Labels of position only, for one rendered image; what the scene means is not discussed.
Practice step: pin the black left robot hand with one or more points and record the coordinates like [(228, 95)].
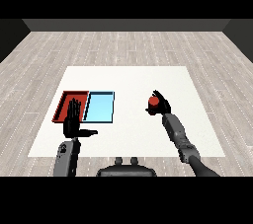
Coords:
[(71, 126)]

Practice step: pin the red shallow open box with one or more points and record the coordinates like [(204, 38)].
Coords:
[(64, 106)]

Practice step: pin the red can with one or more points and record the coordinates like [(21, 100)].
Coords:
[(153, 102)]

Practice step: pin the light blue shallow open box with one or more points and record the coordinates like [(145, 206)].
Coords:
[(99, 107)]

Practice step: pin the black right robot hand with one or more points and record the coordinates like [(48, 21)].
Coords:
[(163, 106)]

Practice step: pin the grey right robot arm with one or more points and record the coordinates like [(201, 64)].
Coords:
[(183, 144)]

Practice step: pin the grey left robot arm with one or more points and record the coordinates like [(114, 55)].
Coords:
[(67, 157)]

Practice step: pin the dark grey robot body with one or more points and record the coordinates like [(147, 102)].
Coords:
[(126, 169)]

